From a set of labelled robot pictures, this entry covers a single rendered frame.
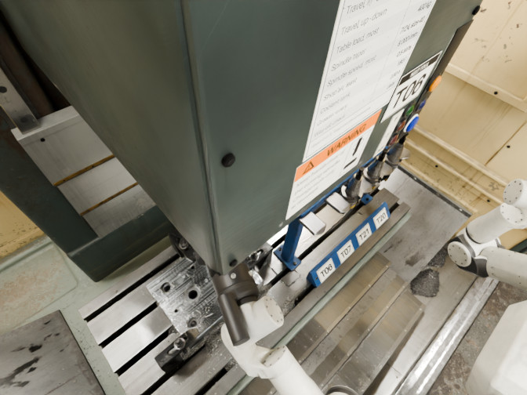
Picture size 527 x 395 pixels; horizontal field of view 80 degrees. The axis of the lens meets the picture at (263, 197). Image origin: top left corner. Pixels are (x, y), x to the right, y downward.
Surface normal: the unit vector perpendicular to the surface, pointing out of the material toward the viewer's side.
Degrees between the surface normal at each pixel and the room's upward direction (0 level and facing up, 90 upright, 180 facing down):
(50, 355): 24
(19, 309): 0
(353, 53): 90
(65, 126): 91
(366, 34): 90
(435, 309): 17
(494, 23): 90
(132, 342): 0
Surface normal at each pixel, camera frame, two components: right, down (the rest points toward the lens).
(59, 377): 0.36, -0.74
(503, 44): -0.74, 0.52
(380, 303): 0.15, -0.64
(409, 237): -0.25, -0.31
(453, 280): -0.14, -0.74
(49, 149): 0.68, 0.62
